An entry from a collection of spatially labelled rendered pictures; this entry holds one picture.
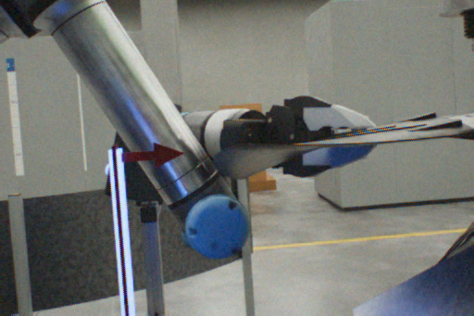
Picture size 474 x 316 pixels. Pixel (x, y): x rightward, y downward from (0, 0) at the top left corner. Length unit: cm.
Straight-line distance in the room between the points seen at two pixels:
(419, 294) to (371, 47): 622
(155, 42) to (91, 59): 411
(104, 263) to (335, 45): 477
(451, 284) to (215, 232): 27
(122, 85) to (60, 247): 162
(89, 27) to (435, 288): 46
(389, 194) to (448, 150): 80
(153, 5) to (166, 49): 35
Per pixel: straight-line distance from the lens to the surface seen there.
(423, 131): 57
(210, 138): 81
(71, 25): 73
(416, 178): 696
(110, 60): 73
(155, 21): 485
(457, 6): 61
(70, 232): 230
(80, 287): 235
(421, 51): 696
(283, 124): 73
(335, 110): 68
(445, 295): 61
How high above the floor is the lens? 122
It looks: 3 degrees down
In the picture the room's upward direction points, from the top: 4 degrees counter-clockwise
